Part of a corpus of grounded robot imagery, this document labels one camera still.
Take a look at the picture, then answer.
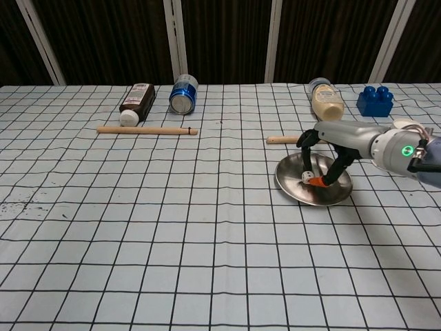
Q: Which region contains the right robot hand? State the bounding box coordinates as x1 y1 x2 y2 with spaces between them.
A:
296 120 376 189

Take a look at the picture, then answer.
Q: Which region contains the white paper cup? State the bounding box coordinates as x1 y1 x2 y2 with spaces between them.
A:
392 118 422 131

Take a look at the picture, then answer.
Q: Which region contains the silver metal plate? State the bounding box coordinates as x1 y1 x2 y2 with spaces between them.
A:
274 152 354 208

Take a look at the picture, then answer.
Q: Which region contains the cream mayonnaise squeeze bottle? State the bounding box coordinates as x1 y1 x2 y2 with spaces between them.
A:
308 77 345 123

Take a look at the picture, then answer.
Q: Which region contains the blue toy building brick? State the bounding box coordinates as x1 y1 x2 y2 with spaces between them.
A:
356 85 395 118

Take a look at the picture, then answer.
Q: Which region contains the plain wooden stick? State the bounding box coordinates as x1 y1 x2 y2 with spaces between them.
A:
266 135 337 146

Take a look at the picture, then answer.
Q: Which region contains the blue soda can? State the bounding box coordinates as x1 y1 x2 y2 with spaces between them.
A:
168 73 199 115

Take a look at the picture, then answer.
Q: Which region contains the light blue checked tablecloth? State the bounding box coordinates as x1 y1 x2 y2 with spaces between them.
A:
0 82 441 331

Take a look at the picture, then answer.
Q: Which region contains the wooden stick with black band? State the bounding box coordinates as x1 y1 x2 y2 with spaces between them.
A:
96 126 199 137

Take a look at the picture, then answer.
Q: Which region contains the dark brown white-capped bottle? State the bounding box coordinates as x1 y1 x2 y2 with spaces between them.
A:
119 82 156 127

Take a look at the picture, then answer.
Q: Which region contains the thin wrist cable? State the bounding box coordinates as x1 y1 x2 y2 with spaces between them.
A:
407 124 435 173

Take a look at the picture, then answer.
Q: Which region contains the white metal frame post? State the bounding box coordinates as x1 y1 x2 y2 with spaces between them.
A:
15 0 67 86
163 0 189 85
367 0 408 83
264 0 284 83

